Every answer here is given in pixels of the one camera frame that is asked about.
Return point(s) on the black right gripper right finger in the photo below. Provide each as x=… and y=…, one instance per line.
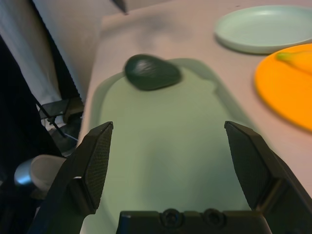
x=258, y=170

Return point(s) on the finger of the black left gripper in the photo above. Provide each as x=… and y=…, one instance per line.
x=121, y=6

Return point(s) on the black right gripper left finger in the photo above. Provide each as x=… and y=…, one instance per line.
x=80, y=175

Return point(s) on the dark green avocado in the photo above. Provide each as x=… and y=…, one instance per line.
x=151, y=73

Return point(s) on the yellow banana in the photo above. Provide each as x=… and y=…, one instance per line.
x=297, y=59

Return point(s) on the black table base bar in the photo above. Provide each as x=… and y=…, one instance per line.
x=63, y=107

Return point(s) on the yellow plate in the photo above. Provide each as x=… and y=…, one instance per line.
x=282, y=92

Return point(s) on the green silicone mat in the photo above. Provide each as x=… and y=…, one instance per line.
x=165, y=136

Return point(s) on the mint green plate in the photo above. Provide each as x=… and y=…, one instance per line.
x=263, y=29

